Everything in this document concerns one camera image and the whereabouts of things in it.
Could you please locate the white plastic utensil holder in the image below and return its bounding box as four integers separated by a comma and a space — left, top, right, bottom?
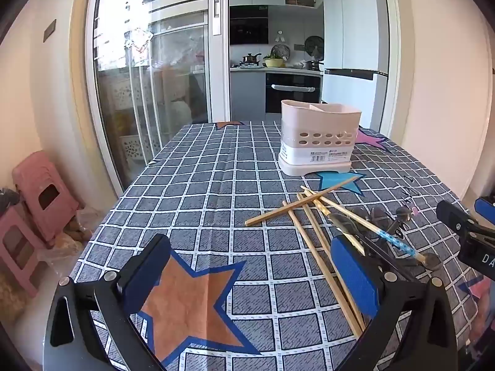
278, 100, 362, 176

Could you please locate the sliding glass door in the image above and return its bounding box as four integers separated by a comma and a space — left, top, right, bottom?
85, 0, 230, 198

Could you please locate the dark metal spoon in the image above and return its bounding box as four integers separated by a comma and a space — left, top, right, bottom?
392, 205, 415, 242
327, 207, 411, 279
417, 252, 444, 272
367, 206, 390, 228

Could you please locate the white refrigerator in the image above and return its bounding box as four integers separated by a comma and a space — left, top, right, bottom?
322, 0, 391, 129

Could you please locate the black wall appliance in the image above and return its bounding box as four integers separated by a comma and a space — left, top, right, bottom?
229, 6, 270, 45

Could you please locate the grey checked star tablecloth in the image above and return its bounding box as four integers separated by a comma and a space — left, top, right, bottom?
37, 120, 484, 371

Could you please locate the clear plastic bag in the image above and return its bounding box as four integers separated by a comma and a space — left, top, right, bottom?
46, 207, 103, 276

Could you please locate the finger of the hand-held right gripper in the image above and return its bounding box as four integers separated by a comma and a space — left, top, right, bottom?
436, 200, 495, 241
475, 196, 495, 225

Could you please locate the black round fan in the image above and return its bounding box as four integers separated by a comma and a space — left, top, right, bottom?
304, 36, 325, 56

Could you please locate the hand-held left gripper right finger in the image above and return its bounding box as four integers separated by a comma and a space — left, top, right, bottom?
330, 235, 458, 348

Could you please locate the blue patterned wooden chopstick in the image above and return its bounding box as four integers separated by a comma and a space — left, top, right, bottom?
300, 186, 427, 260

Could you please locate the pink plastic stool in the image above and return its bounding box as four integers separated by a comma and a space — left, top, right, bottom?
0, 204, 49, 299
11, 151, 80, 246

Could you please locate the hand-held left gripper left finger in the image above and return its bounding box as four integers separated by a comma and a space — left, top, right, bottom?
44, 234, 173, 349

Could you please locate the black built-in oven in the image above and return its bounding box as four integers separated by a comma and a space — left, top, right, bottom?
265, 73, 323, 115

